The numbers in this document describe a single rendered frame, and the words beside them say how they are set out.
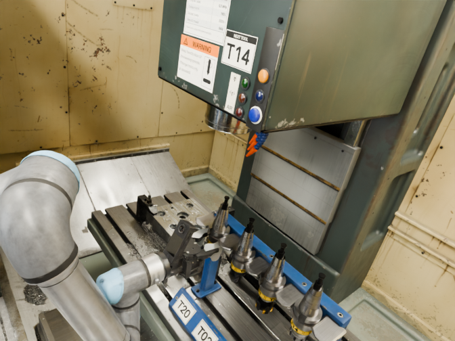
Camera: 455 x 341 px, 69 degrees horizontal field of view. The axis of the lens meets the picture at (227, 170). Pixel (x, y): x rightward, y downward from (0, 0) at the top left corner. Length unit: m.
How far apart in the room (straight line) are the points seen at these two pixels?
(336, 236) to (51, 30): 1.56
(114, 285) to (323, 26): 0.71
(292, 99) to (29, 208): 0.52
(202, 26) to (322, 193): 0.85
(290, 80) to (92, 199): 1.44
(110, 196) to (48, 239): 1.35
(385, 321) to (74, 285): 1.55
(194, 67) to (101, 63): 1.11
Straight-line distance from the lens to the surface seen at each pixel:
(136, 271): 0.86
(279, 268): 0.82
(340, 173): 1.34
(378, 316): 1.92
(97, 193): 1.95
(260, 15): 0.71
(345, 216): 1.43
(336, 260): 1.52
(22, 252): 0.62
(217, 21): 0.80
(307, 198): 1.46
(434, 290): 1.81
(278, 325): 1.21
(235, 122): 1.00
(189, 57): 0.88
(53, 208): 0.62
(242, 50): 0.73
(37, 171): 0.68
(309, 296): 0.79
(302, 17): 0.68
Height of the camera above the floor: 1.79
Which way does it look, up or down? 26 degrees down
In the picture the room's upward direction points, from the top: 11 degrees clockwise
